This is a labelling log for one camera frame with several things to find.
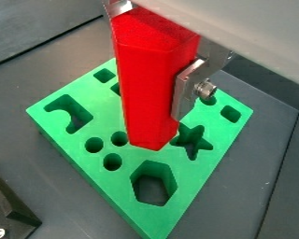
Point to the gripper silver right finger green tape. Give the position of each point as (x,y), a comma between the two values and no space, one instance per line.
(194,78)

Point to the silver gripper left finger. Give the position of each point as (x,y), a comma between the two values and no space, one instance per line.
(117,7)

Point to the red hexagon peg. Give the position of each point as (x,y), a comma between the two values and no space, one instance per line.
(154,48)

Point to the green foam shape board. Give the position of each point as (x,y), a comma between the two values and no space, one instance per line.
(149,185)

